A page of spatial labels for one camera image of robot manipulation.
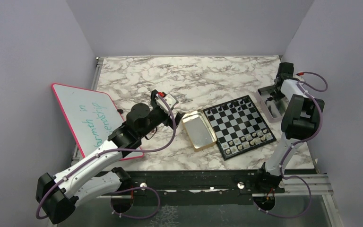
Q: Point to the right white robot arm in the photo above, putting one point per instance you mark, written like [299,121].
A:
[301,119]

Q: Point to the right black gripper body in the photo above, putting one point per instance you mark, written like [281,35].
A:
[275,94]

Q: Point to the red framed whiteboard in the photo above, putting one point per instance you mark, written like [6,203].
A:
[91,115]

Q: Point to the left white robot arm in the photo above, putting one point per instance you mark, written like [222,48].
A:
[59,195]

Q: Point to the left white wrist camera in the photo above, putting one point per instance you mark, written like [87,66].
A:
[163,100]

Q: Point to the gold metal tin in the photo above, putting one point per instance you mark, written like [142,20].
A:
[199,130]

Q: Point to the black table front rail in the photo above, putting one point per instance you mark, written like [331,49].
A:
[184,188]

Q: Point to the black white chessboard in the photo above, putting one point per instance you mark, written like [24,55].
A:
[239,127]

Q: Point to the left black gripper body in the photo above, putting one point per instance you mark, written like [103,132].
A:
[157,117]

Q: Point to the white box of black pieces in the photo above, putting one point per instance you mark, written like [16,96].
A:
[272,104]

